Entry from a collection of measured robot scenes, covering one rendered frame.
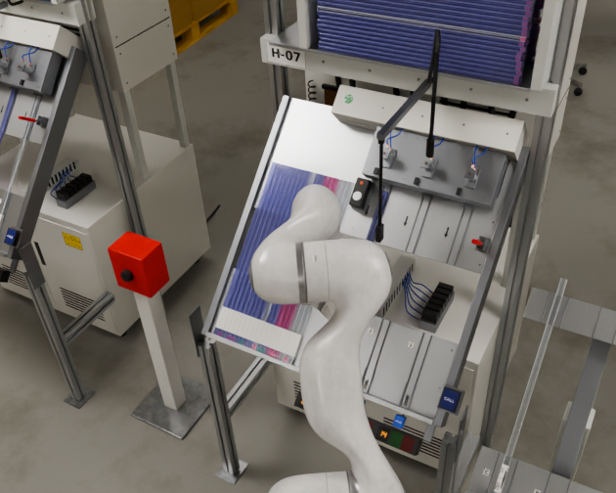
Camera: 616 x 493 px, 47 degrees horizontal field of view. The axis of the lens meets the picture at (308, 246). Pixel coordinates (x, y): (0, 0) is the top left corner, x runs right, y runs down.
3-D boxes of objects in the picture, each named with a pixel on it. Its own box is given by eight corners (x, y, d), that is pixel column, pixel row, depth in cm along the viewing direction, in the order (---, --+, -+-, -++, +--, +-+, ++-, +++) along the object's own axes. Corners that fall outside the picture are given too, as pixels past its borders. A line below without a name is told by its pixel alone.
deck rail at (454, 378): (445, 426, 172) (440, 427, 167) (437, 424, 173) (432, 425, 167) (532, 155, 177) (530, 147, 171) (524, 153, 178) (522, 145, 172)
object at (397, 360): (436, 419, 171) (434, 420, 168) (214, 333, 197) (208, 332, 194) (461, 344, 172) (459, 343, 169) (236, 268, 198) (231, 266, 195)
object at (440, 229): (484, 276, 175) (481, 273, 171) (260, 210, 202) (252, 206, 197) (524, 153, 177) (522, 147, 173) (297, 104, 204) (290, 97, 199)
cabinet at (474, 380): (459, 490, 233) (478, 365, 194) (278, 413, 261) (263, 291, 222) (514, 358, 276) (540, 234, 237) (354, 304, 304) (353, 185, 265)
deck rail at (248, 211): (217, 336, 200) (206, 336, 194) (211, 335, 200) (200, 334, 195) (297, 104, 204) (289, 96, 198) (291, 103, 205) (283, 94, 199)
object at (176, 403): (182, 440, 254) (139, 279, 205) (131, 416, 263) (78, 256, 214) (219, 393, 270) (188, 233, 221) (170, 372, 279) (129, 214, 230)
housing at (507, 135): (519, 169, 178) (514, 152, 165) (346, 130, 198) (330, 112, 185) (529, 139, 179) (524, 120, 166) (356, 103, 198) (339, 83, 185)
